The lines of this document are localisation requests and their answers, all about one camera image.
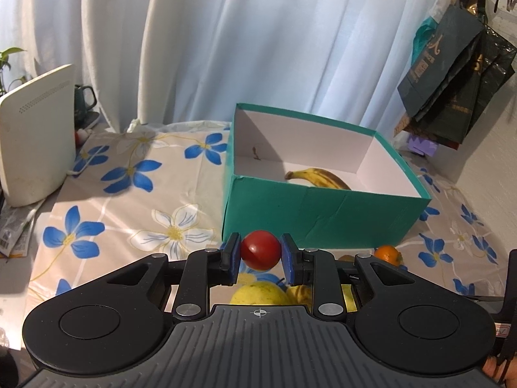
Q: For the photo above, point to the spotted banana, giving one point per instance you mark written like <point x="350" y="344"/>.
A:
<point x="319" y="177"/>

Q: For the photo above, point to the orange tangerine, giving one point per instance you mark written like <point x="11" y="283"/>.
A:
<point x="387" y="254"/>

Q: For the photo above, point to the teal plastic bag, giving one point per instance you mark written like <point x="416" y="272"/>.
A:
<point x="422" y="38"/>

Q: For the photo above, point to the dark green paper bag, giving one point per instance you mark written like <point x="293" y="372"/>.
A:
<point x="444" y="76"/>

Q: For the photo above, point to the white curtain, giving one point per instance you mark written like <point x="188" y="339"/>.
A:
<point x="242" y="36"/>

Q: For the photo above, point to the black plastic bag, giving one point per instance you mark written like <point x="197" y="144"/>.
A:
<point x="494" y="64"/>

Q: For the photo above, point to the blue floral tablecloth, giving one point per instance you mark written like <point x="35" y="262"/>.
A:
<point x="121" y="218"/>

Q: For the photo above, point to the brown-spotted ripe banana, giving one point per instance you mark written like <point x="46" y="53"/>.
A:
<point x="301" y="294"/>

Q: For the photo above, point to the green cardboard box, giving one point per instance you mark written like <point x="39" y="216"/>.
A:
<point x="315" y="218"/>

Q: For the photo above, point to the dark green mug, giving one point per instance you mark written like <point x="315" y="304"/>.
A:
<point x="83" y="103"/>

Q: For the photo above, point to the red tomato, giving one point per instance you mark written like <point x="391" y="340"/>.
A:
<point x="260" y="249"/>

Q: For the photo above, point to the person's right hand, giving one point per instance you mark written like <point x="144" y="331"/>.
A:
<point x="490" y="370"/>

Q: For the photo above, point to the yellow apple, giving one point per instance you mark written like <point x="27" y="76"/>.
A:
<point x="258" y="293"/>

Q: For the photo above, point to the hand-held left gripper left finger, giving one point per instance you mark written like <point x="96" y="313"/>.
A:
<point x="233" y="259"/>

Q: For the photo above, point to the white plastic appliance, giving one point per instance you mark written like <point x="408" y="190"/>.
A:
<point x="36" y="137"/>

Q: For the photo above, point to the green potted plant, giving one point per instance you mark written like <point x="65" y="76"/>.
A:
<point x="10" y="54"/>

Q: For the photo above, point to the pile of flat packets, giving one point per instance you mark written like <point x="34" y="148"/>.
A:
<point x="14" y="230"/>

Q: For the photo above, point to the purple box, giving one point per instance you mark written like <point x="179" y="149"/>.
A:
<point x="422" y="145"/>

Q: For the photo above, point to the small red white object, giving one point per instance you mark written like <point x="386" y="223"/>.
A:
<point x="82" y="135"/>

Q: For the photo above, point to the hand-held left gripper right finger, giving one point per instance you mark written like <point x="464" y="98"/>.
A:
<point x="287" y="260"/>

